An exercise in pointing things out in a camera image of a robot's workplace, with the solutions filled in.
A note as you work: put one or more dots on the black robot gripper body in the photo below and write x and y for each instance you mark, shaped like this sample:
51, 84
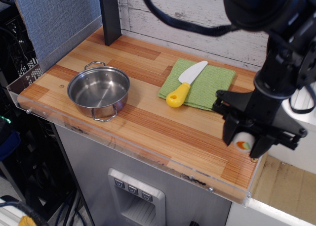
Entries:
261, 113

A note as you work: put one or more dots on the stainless steel pot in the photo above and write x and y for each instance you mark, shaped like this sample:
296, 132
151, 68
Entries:
99, 91

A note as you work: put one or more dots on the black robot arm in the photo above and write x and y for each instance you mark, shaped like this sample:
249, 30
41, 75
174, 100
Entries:
289, 66

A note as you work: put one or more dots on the green cloth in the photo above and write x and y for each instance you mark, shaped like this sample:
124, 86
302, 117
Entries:
203, 89

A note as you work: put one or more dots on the yellow handled toy knife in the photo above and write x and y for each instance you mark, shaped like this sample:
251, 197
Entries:
177, 97

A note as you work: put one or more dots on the blue fabric panel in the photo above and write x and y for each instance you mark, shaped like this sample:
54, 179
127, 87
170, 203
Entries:
56, 27

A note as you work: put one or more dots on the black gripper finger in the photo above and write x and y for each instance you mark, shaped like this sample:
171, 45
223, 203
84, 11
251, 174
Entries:
262, 145
230, 128

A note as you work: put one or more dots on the white plastic side cabinet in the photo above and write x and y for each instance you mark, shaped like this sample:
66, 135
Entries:
304, 155

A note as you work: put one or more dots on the silver toy fridge dispenser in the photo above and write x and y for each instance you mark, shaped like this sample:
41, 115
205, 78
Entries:
136, 202

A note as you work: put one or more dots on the black vertical post left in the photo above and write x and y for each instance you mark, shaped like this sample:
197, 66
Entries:
110, 20

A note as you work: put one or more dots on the clear acrylic table guard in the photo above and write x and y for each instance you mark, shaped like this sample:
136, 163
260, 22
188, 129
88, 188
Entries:
184, 141

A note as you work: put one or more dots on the plush sushi roll toy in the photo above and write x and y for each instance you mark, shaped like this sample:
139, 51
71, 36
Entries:
244, 141

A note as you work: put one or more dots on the black plastic crate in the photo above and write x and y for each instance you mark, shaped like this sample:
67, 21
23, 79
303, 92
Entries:
17, 55

